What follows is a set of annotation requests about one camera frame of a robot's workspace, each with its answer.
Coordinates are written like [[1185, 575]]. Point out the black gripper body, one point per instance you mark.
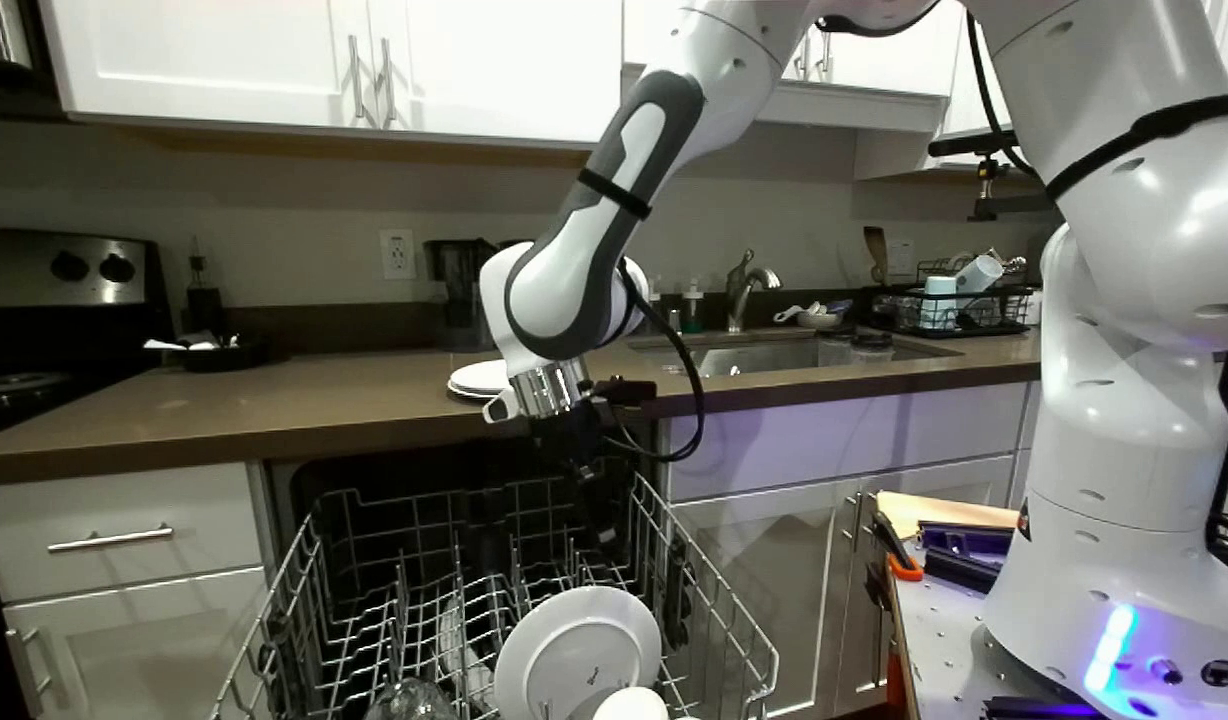
[[585, 445]]

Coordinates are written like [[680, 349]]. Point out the white round plate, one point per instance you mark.
[[479, 377], [573, 654]]

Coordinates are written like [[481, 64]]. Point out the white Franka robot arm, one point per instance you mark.
[[1116, 441]]

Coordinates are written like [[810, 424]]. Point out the black dish drying rack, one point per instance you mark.
[[958, 316]]

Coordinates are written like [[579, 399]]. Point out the small soap bottle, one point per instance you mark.
[[692, 304]]

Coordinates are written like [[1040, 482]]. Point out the clear drinking glass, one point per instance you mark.
[[463, 654]]

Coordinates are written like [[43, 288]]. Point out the white sink base cabinet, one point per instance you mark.
[[798, 441]]

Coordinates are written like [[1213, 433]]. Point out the white round cup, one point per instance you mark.
[[630, 705]]

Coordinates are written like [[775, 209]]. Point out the black coffee maker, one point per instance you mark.
[[454, 287]]

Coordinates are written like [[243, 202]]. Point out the stainless steel sink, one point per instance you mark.
[[775, 356]]

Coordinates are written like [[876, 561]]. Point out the chrome kitchen faucet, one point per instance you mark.
[[744, 287]]

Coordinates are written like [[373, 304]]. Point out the white dish rag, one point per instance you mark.
[[806, 313]]

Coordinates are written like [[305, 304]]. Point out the clear glass jar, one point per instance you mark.
[[410, 703]]

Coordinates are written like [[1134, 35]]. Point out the wooden board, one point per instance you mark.
[[946, 511]]

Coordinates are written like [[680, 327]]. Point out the wooden kitchen utensil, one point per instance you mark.
[[876, 252]]

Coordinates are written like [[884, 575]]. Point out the purple black tool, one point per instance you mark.
[[967, 550]]

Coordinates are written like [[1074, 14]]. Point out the black tray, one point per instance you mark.
[[213, 353]]

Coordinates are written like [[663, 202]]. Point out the dark glass bottle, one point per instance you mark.
[[201, 292]]

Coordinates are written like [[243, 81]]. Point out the clear plastic container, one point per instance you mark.
[[976, 274]]

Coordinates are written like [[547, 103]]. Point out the white base cabinet door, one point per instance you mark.
[[146, 654]]

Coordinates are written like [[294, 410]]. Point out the white kitchen drawer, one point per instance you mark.
[[106, 500]]

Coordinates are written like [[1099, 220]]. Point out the black stove knob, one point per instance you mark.
[[71, 265], [117, 265]]

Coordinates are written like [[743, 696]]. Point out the black stainless stove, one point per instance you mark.
[[55, 333]]

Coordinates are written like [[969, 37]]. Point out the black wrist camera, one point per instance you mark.
[[630, 395]]

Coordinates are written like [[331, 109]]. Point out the white wall outlet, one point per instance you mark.
[[398, 252]]

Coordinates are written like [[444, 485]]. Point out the small white wall cabinet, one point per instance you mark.
[[876, 75]]

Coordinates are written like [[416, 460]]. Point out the wide white wall cabinet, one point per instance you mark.
[[238, 53]]

